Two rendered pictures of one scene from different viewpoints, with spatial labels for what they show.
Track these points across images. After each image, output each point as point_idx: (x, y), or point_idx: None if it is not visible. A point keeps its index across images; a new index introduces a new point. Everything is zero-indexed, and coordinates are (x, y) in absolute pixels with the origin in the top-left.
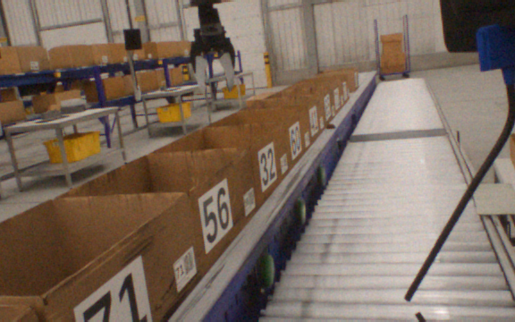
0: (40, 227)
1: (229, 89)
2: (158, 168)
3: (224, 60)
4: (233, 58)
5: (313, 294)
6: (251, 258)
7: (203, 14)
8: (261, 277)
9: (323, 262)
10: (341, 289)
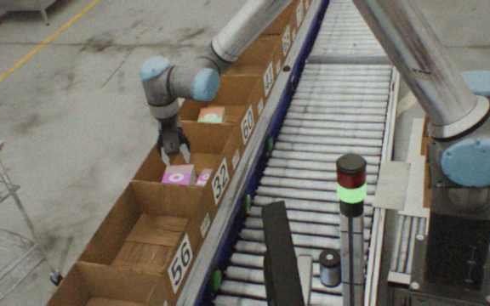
0: (71, 283)
1: (187, 163)
2: (139, 189)
3: (182, 149)
4: (189, 147)
5: (245, 291)
6: (204, 284)
7: (164, 127)
8: (211, 288)
9: (257, 252)
10: (263, 288)
